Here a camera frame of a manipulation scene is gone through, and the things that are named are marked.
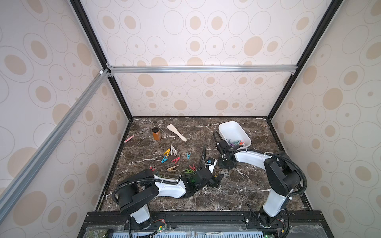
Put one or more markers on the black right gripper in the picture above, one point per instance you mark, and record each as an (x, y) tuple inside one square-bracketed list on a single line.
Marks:
[(222, 148)]

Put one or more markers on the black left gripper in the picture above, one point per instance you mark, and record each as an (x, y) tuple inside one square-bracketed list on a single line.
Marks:
[(214, 183)]

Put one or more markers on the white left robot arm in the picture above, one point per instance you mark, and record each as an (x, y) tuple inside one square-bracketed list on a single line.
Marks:
[(134, 193)]

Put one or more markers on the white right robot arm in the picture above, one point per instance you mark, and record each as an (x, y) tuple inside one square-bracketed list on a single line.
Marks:
[(286, 178)]

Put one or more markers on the white plastic storage box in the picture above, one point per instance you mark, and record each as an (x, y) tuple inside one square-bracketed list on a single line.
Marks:
[(232, 131)]

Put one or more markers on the green clothespin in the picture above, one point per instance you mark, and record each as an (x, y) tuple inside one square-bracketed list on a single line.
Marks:
[(187, 171)]

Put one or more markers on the tan clothespin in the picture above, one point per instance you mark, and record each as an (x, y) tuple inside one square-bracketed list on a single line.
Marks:
[(172, 169)]

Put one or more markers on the red clothespin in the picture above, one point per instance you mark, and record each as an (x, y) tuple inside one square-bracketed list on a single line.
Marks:
[(176, 160)]

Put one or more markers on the white clothespin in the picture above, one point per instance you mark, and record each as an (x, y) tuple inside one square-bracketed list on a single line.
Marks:
[(173, 150)]

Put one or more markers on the yellow clothespin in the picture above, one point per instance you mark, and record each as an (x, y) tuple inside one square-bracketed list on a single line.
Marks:
[(167, 152)]

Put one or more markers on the wooden spatula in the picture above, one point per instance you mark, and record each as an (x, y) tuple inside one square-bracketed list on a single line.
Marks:
[(173, 129)]

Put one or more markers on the amber jar black lid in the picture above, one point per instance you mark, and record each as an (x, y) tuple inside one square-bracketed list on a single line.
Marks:
[(156, 134)]

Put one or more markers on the pink pen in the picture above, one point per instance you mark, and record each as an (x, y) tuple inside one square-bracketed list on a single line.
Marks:
[(129, 138)]

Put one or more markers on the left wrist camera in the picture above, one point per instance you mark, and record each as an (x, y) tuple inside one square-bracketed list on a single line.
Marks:
[(211, 163)]

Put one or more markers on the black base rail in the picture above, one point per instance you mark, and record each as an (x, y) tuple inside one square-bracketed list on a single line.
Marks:
[(209, 224)]

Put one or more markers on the horizontal aluminium rail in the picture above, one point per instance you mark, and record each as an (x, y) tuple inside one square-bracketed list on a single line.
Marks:
[(202, 69)]

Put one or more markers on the left diagonal aluminium rail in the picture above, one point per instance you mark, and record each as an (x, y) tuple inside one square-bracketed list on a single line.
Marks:
[(34, 165)]

